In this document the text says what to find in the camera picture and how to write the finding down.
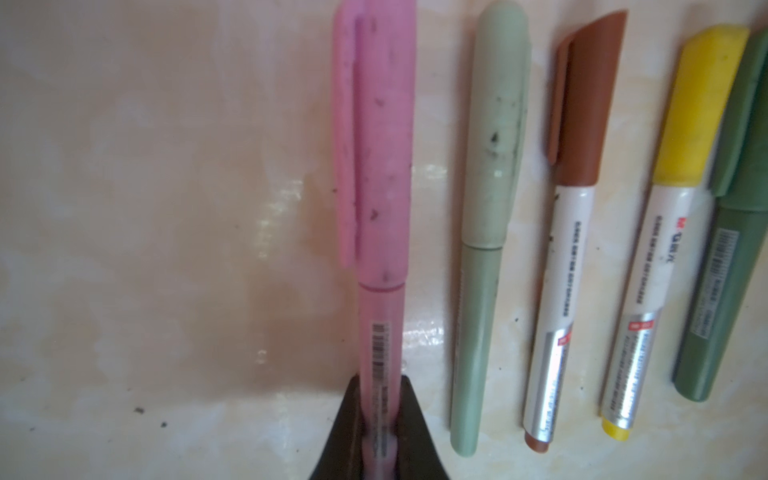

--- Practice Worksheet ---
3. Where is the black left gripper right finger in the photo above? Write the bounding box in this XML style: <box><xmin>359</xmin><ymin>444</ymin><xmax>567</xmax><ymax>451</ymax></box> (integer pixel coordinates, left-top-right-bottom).
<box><xmin>396</xmin><ymin>375</ymin><xmax>449</xmax><ymax>480</ymax></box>

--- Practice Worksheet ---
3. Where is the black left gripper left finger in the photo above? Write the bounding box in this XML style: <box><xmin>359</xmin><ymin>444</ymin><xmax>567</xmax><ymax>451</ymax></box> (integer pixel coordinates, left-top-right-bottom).
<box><xmin>309</xmin><ymin>375</ymin><xmax>364</xmax><ymax>480</ymax></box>

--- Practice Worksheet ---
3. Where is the purple pen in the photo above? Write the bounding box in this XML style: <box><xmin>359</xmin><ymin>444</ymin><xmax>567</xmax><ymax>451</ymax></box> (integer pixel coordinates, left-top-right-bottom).
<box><xmin>359</xmin><ymin>286</ymin><xmax>405</xmax><ymax>479</ymax></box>

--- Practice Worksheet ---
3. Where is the white brown-tipped pen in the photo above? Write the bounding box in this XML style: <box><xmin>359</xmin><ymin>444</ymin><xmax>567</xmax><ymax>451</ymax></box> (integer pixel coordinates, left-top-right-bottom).
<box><xmin>523</xmin><ymin>186</ymin><xmax>595</xmax><ymax>453</ymax></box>

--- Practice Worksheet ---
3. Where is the white yellow-tipped pen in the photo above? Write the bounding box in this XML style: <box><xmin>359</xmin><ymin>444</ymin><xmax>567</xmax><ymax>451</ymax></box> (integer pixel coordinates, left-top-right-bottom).
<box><xmin>600</xmin><ymin>185</ymin><xmax>695</xmax><ymax>441</ymax></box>

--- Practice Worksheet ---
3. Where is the dark green pen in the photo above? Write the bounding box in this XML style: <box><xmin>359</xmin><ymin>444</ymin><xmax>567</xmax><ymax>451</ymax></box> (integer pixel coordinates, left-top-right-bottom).
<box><xmin>673</xmin><ymin>207</ymin><xmax>767</xmax><ymax>402</ymax></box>

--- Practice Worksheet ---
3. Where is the light green pen cap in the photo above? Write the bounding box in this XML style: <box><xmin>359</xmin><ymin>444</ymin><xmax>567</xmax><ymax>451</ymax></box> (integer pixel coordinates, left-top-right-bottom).
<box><xmin>461</xmin><ymin>1</ymin><xmax>531</xmax><ymax>250</ymax></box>

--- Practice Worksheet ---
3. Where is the pink pen cap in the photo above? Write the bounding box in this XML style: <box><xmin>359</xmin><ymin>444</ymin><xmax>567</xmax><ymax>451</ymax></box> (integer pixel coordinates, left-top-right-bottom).
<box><xmin>331</xmin><ymin>1</ymin><xmax>416</xmax><ymax>291</ymax></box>

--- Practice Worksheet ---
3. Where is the brown pen cap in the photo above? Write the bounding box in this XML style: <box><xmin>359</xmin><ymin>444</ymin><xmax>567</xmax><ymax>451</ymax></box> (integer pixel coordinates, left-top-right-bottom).
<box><xmin>547</xmin><ymin>10</ymin><xmax>628</xmax><ymax>187</ymax></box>

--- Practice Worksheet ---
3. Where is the yellow pen cap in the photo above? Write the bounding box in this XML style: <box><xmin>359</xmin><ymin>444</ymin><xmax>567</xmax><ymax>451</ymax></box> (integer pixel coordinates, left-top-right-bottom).
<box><xmin>652</xmin><ymin>24</ymin><xmax>750</xmax><ymax>188</ymax></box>

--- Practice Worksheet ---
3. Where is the light green pen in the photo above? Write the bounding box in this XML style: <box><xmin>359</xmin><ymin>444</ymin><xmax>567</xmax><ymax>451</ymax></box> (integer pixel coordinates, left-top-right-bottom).
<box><xmin>450</xmin><ymin>245</ymin><xmax>502</xmax><ymax>457</ymax></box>

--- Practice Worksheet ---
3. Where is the dark green pen cap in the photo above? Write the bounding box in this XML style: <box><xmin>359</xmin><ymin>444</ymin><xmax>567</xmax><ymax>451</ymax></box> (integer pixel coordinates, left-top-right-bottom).
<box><xmin>709</xmin><ymin>28</ymin><xmax>767</xmax><ymax>212</ymax></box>

